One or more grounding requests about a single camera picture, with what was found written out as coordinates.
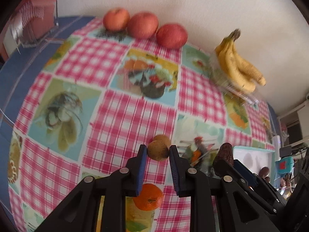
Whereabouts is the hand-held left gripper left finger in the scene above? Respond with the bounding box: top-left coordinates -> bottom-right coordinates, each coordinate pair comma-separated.
36,144 -> 148,232

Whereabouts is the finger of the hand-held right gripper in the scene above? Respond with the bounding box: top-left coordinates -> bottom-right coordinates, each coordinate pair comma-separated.
232,159 -> 288,217

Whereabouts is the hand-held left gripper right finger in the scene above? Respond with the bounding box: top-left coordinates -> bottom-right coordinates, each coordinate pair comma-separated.
169,145 -> 272,232

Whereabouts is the white tray with teal rim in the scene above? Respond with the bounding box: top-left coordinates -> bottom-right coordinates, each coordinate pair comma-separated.
232,146 -> 276,182

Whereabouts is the brown kiwi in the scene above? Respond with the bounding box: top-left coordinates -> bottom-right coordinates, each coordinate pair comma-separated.
147,140 -> 170,161
152,134 -> 171,148

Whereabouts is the dark brown avocado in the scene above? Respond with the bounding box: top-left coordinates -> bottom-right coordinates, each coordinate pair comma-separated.
212,143 -> 234,178

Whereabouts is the orange mandarin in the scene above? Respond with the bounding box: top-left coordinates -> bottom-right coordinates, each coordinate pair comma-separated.
132,183 -> 164,211

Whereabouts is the teal toy box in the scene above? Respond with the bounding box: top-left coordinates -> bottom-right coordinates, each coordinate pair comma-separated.
275,157 -> 294,175

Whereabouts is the white power strip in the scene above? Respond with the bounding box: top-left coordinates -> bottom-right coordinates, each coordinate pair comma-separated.
272,135 -> 282,158

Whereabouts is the black charger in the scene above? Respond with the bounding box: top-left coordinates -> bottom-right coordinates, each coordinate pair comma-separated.
280,146 -> 294,158

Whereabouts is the clear plastic container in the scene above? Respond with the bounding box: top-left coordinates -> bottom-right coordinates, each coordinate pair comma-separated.
210,53 -> 260,107

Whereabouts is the yellow banana bunch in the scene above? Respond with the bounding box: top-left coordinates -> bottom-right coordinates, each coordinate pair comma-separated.
214,28 -> 267,93

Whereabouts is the pink checked printed tablecloth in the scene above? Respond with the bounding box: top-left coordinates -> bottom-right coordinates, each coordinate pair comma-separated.
7,17 -> 277,232

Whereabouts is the red apple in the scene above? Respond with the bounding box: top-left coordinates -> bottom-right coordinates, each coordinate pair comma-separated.
156,23 -> 188,49
103,8 -> 131,32
127,12 -> 159,39

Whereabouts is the clear plastic box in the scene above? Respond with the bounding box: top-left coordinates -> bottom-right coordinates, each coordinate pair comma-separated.
10,0 -> 60,49

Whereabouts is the black cable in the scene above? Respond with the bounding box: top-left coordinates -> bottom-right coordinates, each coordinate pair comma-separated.
290,141 -> 309,156

